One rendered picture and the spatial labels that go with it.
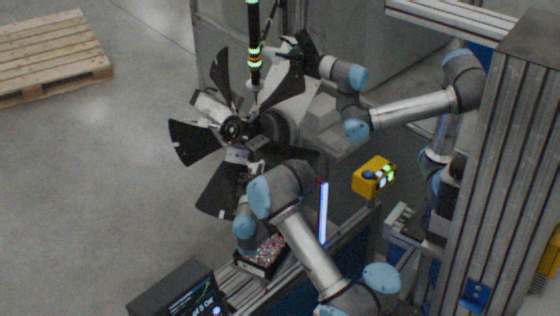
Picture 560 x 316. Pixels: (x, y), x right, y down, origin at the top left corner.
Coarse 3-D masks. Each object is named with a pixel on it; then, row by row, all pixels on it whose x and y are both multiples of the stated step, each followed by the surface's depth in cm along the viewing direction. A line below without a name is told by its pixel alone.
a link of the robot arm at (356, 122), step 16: (464, 80) 195; (480, 80) 194; (432, 96) 195; (448, 96) 194; (464, 96) 192; (480, 96) 193; (352, 112) 198; (368, 112) 196; (384, 112) 195; (400, 112) 195; (416, 112) 195; (432, 112) 195; (448, 112) 196; (464, 112) 196; (352, 128) 194; (368, 128) 195; (384, 128) 198
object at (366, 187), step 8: (376, 160) 257; (384, 160) 257; (360, 168) 253; (368, 168) 253; (376, 168) 253; (392, 168) 253; (360, 176) 250; (384, 176) 250; (352, 184) 255; (360, 184) 251; (368, 184) 247; (376, 184) 248; (384, 184) 254; (360, 192) 254; (368, 192) 250; (376, 192) 252
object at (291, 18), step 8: (288, 0) 283; (280, 8) 286; (288, 8) 285; (280, 16) 288; (288, 16) 288; (280, 24) 291; (288, 24) 291; (280, 32) 294; (288, 32) 293; (280, 40) 297
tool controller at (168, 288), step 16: (176, 272) 194; (192, 272) 193; (208, 272) 192; (160, 288) 189; (176, 288) 188; (192, 288) 189; (208, 288) 193; (128, 304) 186; (144, 304) 185; (160, 304) 183; (176, 304) 186; (192, 304) 190; (208, 304) 195
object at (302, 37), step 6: (300, 30) 202; (306, 30) 204; (294, 36) 203; (300, 36) 202; (306, 36) 203; (300, 42) 203; (306, 42) 203; (312, 42) 206; (300, 48) 204; (306, 48) 203; (312, 48) 205; (306, 54) 205; (312, 54) 205; (318, 54) 207; (312, 60) 205
